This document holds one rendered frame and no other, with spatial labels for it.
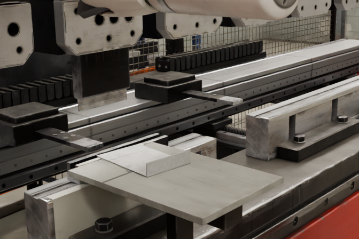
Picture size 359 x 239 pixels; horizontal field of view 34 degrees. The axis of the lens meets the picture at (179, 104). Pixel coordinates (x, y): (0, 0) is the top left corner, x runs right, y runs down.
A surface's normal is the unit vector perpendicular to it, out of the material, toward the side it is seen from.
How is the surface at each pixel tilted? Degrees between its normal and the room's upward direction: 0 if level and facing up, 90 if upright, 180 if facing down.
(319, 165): 0
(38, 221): 90
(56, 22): 90
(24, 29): 90
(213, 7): 136
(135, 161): 0
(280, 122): 90
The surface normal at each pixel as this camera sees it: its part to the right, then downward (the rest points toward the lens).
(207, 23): 0.74, 0.15
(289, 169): -0.02, -0.97
